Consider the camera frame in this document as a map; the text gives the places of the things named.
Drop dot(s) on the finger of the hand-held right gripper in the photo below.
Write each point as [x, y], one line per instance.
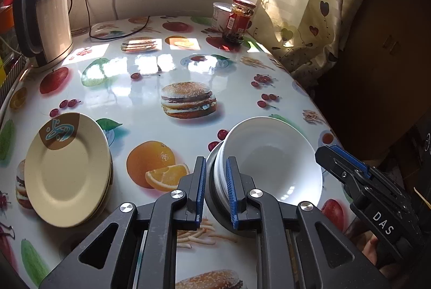
[350, 157]
[336, 164]

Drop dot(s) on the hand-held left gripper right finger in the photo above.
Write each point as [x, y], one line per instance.
[232, 198]

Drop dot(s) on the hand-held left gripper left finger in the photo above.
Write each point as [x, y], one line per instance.
[201, 194]

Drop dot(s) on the white bowl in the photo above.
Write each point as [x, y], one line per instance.
[215, 188]
[276, 161]

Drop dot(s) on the beige plate with blue print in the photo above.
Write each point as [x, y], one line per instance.
[65, 171]

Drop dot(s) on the person's right hand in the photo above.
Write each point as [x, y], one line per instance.
[370, 250]

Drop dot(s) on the wooden cabinet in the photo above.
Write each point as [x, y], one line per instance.
[387, 57]

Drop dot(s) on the fruit printed tablecloth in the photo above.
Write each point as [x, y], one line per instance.
[141, 80]

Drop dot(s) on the heart printed yellow curtain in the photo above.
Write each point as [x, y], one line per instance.
[313, 6]

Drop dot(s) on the red lidded sauce jar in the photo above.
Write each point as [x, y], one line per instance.
[239, 20]

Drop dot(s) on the white plastic cup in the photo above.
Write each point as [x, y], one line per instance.
[220, 16]

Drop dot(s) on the cream electric kettle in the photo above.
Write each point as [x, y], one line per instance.
[47, 23]

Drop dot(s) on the orange box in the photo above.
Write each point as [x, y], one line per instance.
[6, 18]

